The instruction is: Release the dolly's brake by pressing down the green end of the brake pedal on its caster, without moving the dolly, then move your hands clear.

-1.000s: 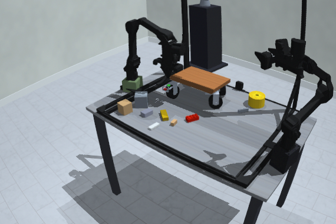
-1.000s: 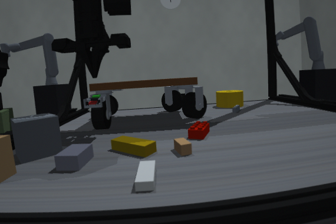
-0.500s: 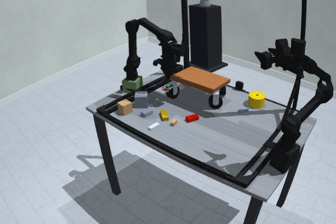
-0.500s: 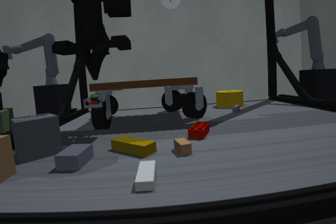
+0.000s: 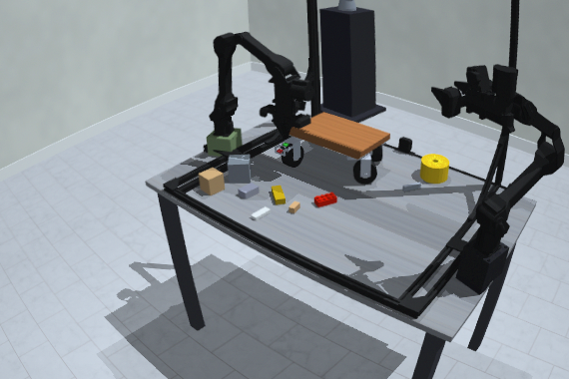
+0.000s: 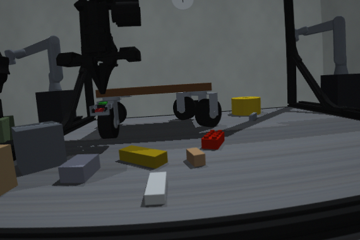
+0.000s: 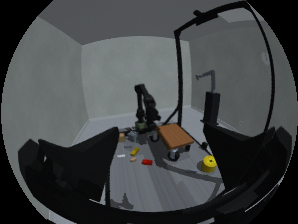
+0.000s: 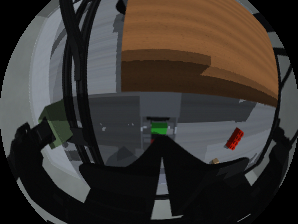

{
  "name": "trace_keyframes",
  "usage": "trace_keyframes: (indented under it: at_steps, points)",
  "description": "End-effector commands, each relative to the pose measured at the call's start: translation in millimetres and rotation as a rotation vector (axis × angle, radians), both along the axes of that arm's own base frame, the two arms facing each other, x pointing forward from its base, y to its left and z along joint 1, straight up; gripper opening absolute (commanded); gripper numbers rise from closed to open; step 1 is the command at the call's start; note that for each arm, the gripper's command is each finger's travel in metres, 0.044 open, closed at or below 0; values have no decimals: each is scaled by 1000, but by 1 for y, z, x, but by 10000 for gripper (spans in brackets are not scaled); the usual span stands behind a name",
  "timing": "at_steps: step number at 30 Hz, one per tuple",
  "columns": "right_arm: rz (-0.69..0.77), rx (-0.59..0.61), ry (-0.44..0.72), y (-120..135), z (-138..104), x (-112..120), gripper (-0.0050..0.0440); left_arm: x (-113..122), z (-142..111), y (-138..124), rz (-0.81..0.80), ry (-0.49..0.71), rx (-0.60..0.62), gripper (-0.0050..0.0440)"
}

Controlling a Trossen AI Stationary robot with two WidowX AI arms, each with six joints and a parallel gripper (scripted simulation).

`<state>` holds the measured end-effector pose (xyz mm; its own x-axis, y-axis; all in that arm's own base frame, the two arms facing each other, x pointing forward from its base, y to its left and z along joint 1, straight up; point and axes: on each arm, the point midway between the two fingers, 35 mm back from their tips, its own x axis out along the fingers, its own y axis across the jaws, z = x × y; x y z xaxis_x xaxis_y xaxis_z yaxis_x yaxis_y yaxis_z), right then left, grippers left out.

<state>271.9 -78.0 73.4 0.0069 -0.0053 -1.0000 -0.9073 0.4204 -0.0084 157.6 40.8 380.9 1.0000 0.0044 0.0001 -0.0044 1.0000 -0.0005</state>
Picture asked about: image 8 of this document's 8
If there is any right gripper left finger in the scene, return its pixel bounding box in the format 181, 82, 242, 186
79, 135, 164, 213

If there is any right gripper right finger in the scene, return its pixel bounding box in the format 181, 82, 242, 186
162, 135, 249, 217

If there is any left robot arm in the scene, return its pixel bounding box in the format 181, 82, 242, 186
281, 130, 298, 151

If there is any red toy building brick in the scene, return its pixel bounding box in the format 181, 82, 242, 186
226, 128, 244, 150

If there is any small brown block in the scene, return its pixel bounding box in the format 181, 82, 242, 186
211, 158, 219, 164

